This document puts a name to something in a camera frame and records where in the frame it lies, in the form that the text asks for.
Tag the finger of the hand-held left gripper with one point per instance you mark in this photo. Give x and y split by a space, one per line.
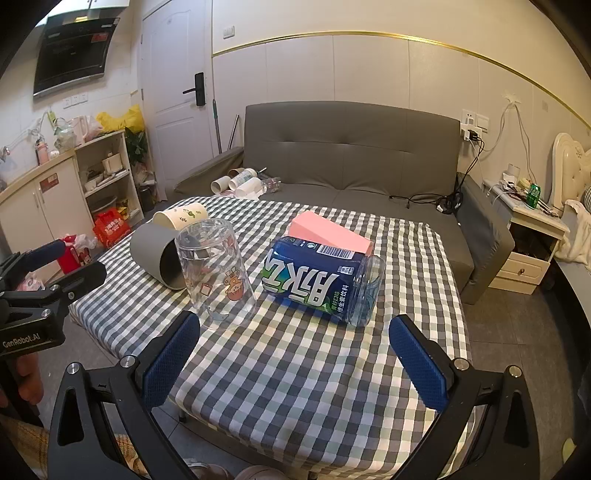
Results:
85 279
46 253

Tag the black range hood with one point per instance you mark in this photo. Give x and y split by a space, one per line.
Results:
74 50

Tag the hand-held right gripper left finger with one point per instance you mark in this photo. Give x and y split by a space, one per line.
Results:
170 357

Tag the grey cylinder cup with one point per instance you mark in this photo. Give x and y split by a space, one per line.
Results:
147 249

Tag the clear plastic bottle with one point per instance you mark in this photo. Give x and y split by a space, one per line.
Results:
271 184

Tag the pink water bottle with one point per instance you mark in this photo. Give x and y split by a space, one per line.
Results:
43 153

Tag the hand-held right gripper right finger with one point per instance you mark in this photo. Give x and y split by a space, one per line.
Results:
418 369

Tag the white wall socket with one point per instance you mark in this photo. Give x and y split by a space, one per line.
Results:
475 121

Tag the blue label plastic bottle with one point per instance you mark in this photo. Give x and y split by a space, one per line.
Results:
304 279

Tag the red shopping bag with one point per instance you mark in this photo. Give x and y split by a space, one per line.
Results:
110 227

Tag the grey sofa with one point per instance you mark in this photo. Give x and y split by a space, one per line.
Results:
346 152

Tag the white shoe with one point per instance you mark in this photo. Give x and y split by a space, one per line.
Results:
261 473
207 471

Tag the white nightstand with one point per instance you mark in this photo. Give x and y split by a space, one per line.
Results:
531 240

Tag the white blanket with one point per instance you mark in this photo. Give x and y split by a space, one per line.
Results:
575 230

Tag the person's left hand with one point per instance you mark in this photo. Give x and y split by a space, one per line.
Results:
28 381

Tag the checked tablecloth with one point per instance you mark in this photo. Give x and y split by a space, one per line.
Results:
300 369

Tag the white tube cup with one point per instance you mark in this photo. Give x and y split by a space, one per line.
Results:
219 184

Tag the cream padded headboard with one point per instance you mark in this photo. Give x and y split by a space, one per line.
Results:
570 170

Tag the green bottle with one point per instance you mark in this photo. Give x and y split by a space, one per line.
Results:
533 194

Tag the red and white bag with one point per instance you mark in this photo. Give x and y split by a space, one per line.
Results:
71 258

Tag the kitchen counter cabinet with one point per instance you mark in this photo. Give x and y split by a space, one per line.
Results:
41 203

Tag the green plant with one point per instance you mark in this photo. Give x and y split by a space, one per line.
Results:
137 145

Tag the yellow plastic bag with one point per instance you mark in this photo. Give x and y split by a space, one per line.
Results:
124 119

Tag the cream printed paper cup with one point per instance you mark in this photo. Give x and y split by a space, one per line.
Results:
182 216

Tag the white door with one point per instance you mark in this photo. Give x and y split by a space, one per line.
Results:
173 92

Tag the clear printed glass cup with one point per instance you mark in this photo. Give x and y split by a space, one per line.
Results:
217 272

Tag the pink box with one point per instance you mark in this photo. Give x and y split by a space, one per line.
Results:
330 233

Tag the white light switch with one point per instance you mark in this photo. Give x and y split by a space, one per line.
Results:
228 32

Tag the open storage shelf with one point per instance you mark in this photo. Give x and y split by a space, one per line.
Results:
108 173

